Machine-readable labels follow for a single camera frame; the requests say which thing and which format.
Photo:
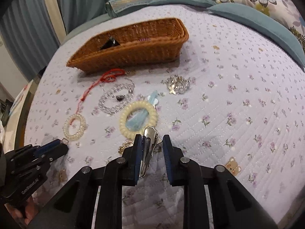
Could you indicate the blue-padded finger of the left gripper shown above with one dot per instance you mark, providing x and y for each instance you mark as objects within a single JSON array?
[{"x": 52, "y": 148}]

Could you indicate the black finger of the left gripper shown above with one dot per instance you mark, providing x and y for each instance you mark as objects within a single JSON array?
[{"x": 64, "y": 148}]

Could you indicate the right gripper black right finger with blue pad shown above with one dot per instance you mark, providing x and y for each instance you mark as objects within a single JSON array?
[{"x": 182, "y": 171}]

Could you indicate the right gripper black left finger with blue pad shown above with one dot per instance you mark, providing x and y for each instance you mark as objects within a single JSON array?
[{"x": 120, "y": 172}]

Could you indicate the gold chain charm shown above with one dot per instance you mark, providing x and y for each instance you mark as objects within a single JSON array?
[{"x": 124, "y": 146}]

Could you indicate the silver metal hair clip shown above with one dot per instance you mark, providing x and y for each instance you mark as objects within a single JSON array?
[{"x": 150, "y": 140}]

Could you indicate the light blue hair clip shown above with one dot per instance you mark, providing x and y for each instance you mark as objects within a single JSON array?
[{"x": 136, "y": 122}]

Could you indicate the silver rhinestone brooch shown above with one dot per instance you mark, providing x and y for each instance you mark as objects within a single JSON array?
[{"x": 177, "y": 85}]

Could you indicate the person's left hand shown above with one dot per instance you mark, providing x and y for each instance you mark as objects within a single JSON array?
[{"x": 24, "y": 216}]

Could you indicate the floral quilted bedspread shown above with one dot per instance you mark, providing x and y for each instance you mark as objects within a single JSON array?
[{"x": 245, "y": 101}]

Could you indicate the blue-grey curtain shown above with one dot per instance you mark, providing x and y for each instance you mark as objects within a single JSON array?
[{"x": 29, "y": 35}]

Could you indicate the black item in basket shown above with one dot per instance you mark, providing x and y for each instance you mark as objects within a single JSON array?
[{"x": 112, "y": 42}]

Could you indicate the brown wicker basket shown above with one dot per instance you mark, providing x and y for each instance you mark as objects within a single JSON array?
[{"x": 148, "y": 42}]

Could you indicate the folded teal blanket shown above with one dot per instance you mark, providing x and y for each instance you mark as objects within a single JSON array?
[{"x": 118, "y": 8}]

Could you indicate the teal pillow near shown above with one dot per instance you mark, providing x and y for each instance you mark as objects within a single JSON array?
[{"x": 265, "y": 25}]

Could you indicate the teal pillow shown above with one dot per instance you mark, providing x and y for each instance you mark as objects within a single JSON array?
[
  {"x": 265, "y": 25},
  {"x": 196, "y": 3}
]

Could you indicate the teal pillow far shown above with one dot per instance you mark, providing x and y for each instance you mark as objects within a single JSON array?
[{"x": 196, "y": 3}]

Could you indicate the floral pillow right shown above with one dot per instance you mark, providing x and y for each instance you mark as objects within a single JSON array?
[{"x": 282, "y": 11}]

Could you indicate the thin silver wire bangle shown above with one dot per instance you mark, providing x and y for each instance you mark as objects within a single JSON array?
[{"x": 119, "y": 85}]

